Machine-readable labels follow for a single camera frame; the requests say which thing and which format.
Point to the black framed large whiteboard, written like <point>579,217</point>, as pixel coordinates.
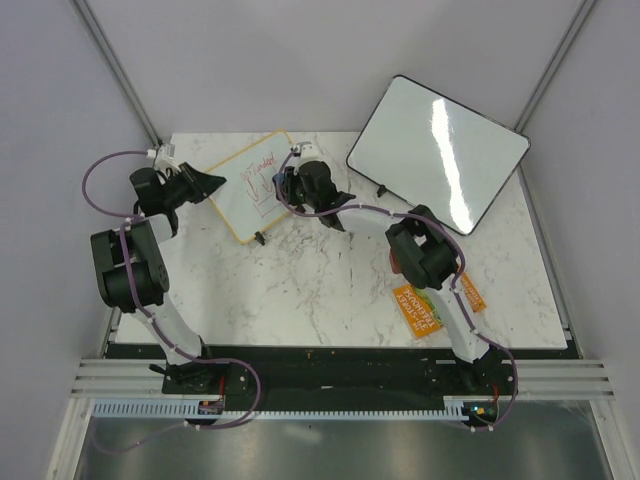
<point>426,148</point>

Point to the red power cube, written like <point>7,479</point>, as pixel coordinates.
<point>395,267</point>

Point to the yellow framed small whiteboard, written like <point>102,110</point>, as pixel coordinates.
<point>247,201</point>

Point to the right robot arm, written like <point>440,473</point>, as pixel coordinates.
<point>421,251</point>

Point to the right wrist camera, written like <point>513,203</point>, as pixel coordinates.
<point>304,150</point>

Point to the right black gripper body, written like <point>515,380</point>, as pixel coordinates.
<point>309,199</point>

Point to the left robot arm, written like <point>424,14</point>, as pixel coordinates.
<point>132,276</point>

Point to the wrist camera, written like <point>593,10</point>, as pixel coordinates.
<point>304,150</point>
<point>165,158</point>

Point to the large whiteboard wire stand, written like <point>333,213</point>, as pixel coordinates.
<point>382,190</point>

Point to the white slotted cable duct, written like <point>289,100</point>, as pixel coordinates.
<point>197,410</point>

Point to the orange treehouse book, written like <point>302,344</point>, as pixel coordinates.
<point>419,312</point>

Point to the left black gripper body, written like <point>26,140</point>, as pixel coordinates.
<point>178,192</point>

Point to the small whiteboard wire stand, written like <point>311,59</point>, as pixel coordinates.
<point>259,237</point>

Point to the aluminium frame rail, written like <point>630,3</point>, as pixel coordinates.
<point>576,379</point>

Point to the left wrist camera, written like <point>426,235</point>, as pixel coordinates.
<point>165,158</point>

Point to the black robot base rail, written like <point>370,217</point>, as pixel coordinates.
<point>338,379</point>

